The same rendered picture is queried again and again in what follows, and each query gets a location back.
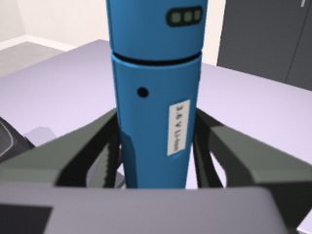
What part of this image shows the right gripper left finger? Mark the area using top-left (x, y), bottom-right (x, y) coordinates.
top-left (0, 107), bottom-right (120, 188)

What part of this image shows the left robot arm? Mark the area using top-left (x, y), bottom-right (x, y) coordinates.
top-left (0, 117), bottom-right (126, 189)

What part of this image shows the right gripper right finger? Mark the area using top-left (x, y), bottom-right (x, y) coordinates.
top-left (192, 107), bottom-right (312, 229)

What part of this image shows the blue electric screwdriver barrel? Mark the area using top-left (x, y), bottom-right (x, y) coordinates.
top-left (105, 0), bottom-right (209, 189)

